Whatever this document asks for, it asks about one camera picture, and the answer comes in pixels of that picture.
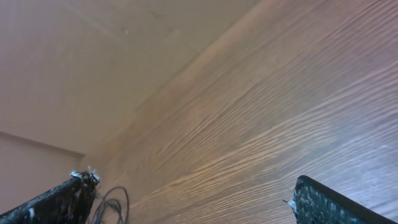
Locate brown cardboard back wall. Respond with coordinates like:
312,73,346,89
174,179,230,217
1,1,254,212

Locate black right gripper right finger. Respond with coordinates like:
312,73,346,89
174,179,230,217
287,175,397,224

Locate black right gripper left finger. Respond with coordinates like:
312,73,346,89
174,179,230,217
1,167,100,224

